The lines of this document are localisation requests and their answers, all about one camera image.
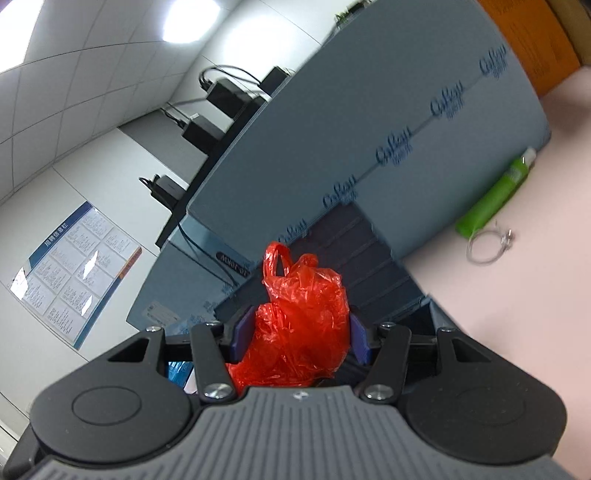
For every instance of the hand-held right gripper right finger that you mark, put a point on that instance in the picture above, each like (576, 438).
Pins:
(359, 341)

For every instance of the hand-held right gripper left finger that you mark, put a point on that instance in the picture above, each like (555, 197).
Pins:
(242, 337)

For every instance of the red plastic bag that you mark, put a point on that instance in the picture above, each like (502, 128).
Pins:
(300, 332)

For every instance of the dark blue storage bin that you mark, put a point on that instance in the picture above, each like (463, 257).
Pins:
(369, 267)

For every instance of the pink desktop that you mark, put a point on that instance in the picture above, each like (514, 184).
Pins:
(531, 286)

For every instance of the blue packet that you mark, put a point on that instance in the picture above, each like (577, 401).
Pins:
(178, 376)

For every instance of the small light blue cardboard box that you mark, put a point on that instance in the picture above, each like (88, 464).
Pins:
(171, 304)

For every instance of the black power adapter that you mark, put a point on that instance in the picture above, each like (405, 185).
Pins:
(201, 131)
(276, 79)
(167, 188)
(228, 97)

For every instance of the green tube white cap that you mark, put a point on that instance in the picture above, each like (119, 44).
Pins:
(494, 198)

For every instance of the large light blue cardboard box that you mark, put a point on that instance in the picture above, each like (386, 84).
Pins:
(369, 101)

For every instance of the orange cardboard box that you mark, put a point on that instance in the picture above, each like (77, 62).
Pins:
(535, 46)

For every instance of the brown cardboard box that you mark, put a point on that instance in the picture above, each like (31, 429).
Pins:
(575, 23)

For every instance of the wall poster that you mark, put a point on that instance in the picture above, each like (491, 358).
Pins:
(78, 272)

